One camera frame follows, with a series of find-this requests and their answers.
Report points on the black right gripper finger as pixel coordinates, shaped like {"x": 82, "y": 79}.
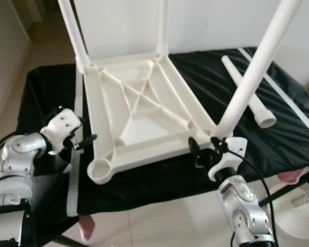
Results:
{"x": 220, "y": 144}
{"x": 194, "y": 146}

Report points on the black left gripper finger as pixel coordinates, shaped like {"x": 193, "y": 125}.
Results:
{"x": 80, "y": 119}
{"x": 87, "y": 140}

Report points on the white plastic table top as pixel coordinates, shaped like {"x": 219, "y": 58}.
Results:
{"x": 144, "y": 128}

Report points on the black table cloth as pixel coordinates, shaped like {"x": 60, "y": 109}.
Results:
{"x": 278, "y": 154}

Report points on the pink soft item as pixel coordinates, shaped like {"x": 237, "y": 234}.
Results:
{"x": 87, "y": 229}
{"x": 289, "y": 176}

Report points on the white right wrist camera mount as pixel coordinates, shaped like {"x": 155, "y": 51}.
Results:
{"x": 232, "y": 154}

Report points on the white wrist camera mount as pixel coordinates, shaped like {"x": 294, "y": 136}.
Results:
{"x": 232, "y": 154}
{"x": 59, "y": 126}

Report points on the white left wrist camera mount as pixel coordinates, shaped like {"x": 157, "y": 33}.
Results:
{"x": 59, "y": 126}

